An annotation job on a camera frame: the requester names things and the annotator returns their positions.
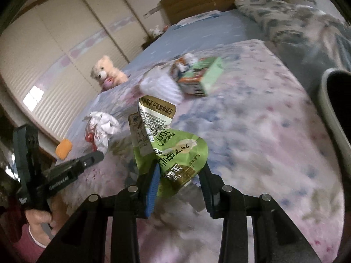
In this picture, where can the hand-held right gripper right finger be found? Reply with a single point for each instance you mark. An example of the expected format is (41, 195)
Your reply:
(211, 197)

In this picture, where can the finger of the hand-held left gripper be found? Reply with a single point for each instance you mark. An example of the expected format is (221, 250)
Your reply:
(76, 167)

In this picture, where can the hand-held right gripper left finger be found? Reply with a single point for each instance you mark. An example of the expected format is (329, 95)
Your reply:
(152, 194)

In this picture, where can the green drink pouch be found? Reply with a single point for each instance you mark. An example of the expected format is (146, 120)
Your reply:
(175, 153)

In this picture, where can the green orange carton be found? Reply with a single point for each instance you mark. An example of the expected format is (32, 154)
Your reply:
(203, 76)

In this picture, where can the white bin with black inside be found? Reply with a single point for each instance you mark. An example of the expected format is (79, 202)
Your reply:
(329, 115)

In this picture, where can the person's left forearm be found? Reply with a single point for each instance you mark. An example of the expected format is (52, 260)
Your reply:
(26, 248)

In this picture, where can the person's left hand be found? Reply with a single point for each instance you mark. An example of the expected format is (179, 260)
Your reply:
(38, 220)

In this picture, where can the orange sponge on left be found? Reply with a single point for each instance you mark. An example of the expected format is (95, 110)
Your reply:
(64, 149)

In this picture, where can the crumpled white red wrapper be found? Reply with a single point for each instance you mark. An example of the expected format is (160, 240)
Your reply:
(102, 126)

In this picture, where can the cream teddy bear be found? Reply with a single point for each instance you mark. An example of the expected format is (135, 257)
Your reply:
(107, 71)

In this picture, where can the cream sliding door wardrobe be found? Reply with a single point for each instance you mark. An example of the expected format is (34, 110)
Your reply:
(54, 60)

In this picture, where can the white bunny toy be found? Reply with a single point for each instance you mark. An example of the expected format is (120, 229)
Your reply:
(155, 31)

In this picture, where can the blue dotted bed sheet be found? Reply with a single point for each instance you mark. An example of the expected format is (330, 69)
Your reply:
(192, 38)

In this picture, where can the blue printed pillow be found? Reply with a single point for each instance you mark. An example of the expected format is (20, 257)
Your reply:
(197, 19)

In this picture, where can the grey blue patterned duvet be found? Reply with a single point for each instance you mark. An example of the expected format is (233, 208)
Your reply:
(274, 16)

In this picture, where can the brown wooden headboard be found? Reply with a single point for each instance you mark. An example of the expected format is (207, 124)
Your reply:
(197, 0)

